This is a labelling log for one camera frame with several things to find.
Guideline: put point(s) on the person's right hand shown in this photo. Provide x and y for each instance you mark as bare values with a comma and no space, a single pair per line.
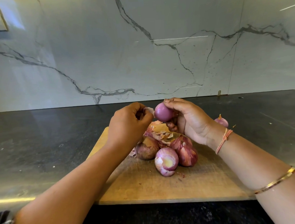
194,119

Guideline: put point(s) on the small brown wall-edge object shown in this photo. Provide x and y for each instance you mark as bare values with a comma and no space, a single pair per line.
218,93

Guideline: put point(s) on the person's left hand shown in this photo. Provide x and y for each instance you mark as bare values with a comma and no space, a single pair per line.
126,125

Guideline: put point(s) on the brownish red onion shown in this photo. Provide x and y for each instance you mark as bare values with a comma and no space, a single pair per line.
147,149

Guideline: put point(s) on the person's right forearm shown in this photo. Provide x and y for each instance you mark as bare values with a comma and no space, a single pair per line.
262,179

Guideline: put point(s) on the pile of onion peels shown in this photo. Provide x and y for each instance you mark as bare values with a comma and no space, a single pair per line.
160,132

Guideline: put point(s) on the person's left forearm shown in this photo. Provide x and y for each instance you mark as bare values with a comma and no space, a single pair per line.
63,200

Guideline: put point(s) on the red onion with pale patch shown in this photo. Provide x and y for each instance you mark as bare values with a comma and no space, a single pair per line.
166,161

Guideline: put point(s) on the gold bangle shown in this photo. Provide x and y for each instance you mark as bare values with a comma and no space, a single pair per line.
275,181

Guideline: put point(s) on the small red onion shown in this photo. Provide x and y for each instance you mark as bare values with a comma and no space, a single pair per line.
221,121

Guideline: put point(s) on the wooden cutting board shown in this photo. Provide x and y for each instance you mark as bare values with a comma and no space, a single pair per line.
136,187

